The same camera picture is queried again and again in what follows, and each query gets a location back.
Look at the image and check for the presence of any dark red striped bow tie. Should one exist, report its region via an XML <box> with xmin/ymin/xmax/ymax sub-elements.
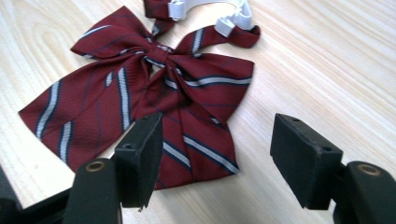
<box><xmin>18</xmin><ymin>0</ymin><xmax>262</xmax><ymax>190</ymax></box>

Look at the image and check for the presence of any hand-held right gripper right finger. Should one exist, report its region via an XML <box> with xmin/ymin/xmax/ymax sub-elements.
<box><xmin>269</xmin><ymin>113</ymin><xmax>396</xmax><ymax>224</ymax></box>

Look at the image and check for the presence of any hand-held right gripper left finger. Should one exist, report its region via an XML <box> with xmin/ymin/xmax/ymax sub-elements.
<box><xmin>63</xmin><ymin>112</ymin><xmax>164</xmax><ymax>224</ymax></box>

